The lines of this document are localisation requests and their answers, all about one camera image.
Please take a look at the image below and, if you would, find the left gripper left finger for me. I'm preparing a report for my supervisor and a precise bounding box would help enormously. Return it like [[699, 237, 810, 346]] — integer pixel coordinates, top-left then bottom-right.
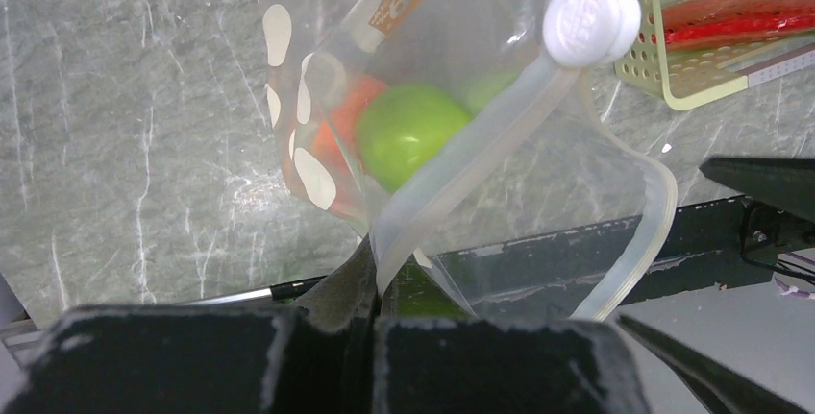
[[1, 240, 377, 413]]

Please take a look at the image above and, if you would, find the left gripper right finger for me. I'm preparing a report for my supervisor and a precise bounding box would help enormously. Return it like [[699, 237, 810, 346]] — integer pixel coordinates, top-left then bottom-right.
[[372, 315, 651, 413]]

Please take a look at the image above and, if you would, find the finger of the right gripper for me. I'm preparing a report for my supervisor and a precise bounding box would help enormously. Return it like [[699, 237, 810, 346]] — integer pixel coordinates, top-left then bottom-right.
[[616, 315, 805, 413], [699, 156, 814, 222]]

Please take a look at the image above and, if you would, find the green perforated plastic basket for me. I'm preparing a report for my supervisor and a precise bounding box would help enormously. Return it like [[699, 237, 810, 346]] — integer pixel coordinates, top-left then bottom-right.
[[614, 0, 814, 110]]

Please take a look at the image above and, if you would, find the orange peach toy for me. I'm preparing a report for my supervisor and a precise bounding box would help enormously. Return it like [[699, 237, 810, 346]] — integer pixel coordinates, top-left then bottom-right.
[[311, 76, 388, 173]]

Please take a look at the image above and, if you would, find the green apple toy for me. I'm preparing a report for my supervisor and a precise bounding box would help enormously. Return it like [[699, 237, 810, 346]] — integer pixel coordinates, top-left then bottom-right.
[[355, 84, 472, 193]]

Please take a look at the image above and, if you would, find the clear polka dot zip bag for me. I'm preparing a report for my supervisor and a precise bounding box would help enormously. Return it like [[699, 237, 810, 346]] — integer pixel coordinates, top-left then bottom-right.
[[258, 0, 677, 321]]

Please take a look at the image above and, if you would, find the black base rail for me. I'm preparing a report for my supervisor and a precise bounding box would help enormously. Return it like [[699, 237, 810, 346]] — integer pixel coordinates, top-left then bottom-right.
[[267, 194, 815, 310]]

